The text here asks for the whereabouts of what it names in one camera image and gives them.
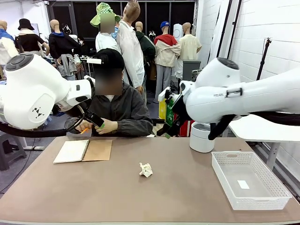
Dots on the mannequin blue white jacket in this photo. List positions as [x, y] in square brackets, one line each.
[5, 47]

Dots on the figure green checked hat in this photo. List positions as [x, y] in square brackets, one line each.
[105, 44]

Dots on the mannequin black bucket hat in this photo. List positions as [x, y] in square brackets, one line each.
[29, 42]

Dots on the grey metal cabinet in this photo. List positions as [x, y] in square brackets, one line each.
[187, 70]

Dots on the white paper ball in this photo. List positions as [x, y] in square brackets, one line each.
[145, 170]

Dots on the person's left forearm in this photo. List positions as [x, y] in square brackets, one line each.
[136, 127]

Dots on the grey plastic step stool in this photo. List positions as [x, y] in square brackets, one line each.
[11, 152]

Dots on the person's right hand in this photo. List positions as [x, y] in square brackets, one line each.
[84, 126]

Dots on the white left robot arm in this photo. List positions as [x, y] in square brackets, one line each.
[30, 93]

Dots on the person's left hand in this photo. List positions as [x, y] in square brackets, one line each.
[109, 126]

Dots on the black chair armrest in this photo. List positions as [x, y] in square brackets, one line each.
[158, 120]

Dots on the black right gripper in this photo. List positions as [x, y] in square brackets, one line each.
[180, 112]

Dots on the seated person in grey jacket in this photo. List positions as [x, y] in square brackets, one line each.
[126, 105]

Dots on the black tripod stand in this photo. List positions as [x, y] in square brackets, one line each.
[264, 58]

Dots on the white desk leg frame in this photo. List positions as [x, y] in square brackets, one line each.
[35, 148]

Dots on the yellow recycling bin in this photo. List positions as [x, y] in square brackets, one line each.
[162, 110]

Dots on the mannequin black blue hoodie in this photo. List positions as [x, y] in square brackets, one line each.
[63, 44]

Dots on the wooden board black brackets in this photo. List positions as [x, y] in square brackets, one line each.
[161, 131]

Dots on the black baseball cap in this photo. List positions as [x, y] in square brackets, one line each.
[110, 57]

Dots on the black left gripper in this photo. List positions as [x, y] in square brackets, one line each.
[93, 119]

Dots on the tall mannequin white shirt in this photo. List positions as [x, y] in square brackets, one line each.
[129, 51]

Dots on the mannequin pale yellow shirt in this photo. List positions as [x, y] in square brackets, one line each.
[189, 47]

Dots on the person's right forearm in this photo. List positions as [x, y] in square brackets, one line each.
[72, 124]

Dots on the masked person in black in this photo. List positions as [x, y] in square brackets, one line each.
[82, 48]

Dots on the yellow pencil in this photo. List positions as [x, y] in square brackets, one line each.
[84, 131]

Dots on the spiral notebook brown cover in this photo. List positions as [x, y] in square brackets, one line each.
[93, 150]

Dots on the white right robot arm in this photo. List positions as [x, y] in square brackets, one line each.
[257, 98]

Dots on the mannequin dark green jacket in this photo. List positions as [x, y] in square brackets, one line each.
[147, 47]

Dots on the hanging grey jacket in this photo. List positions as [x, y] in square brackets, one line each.
[68, 65]

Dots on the white perforated plastic basket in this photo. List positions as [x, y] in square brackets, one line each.
[257, 204]

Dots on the green recycling bin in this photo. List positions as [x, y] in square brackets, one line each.
[170, 114]

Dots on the white lidded trash bin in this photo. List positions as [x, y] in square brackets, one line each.
[201, 143]

